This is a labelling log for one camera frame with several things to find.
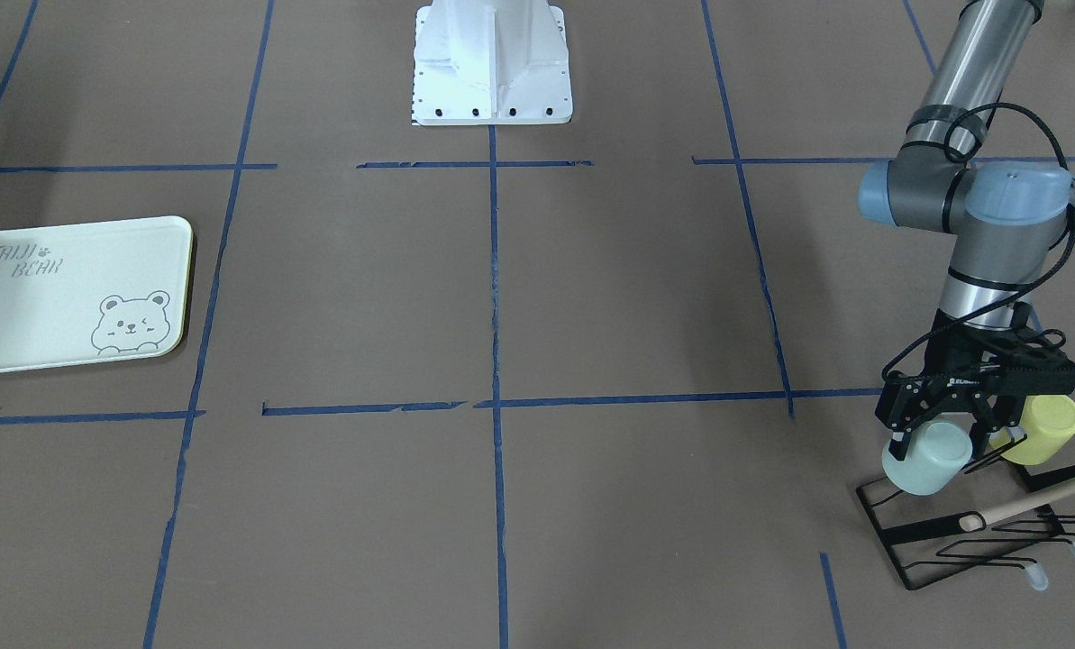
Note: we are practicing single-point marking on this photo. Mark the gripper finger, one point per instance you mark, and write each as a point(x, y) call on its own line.
point(991, 414)
point(905, 414)

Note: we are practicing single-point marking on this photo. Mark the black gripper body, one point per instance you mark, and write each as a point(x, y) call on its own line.
point(950, 389)

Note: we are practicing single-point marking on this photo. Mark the black wire cup rack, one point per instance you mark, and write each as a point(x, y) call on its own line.
point(993, 515)

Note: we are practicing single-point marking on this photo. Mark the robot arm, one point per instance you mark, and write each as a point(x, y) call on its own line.
point(992, 175)

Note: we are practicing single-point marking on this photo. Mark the cream bear tray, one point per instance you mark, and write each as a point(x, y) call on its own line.
point(80, 294)

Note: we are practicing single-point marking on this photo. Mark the pale green cup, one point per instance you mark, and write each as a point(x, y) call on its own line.
point(938, 451)

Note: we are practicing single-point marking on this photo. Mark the yellow cup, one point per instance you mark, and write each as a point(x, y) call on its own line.
point(1047, 423)

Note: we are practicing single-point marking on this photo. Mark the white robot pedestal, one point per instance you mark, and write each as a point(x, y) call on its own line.
point(491, 62)

